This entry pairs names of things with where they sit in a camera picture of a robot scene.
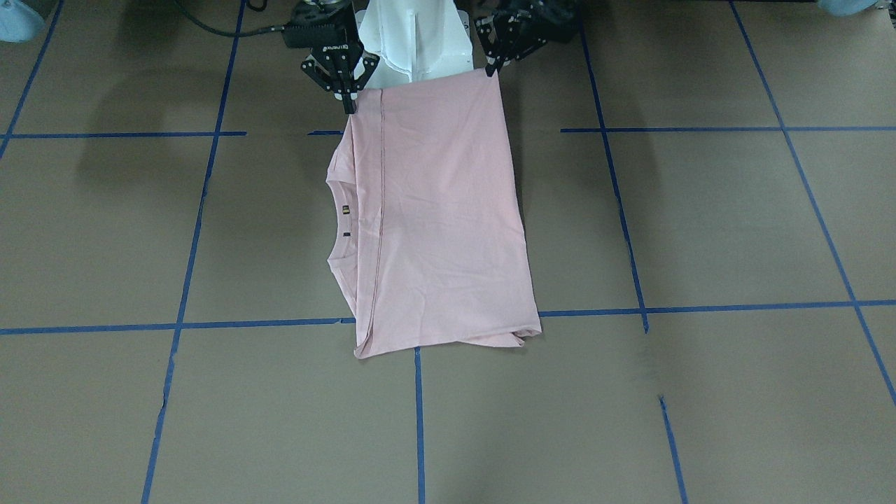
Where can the blue tape line lengthwise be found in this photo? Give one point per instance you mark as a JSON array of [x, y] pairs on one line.
[[216, 136]]

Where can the pink Snoopy t-shirt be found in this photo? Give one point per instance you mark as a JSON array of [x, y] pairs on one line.
[[430, 246]]

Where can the blue tape line crosswise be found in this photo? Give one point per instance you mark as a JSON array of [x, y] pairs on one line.
[[574, 313]]

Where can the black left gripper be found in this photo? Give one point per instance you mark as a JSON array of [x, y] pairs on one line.
[[516, 36]]

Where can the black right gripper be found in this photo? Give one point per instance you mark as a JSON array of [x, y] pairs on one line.
[[339, 66]]

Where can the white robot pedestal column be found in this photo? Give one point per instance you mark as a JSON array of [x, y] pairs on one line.
[[415, 41]]

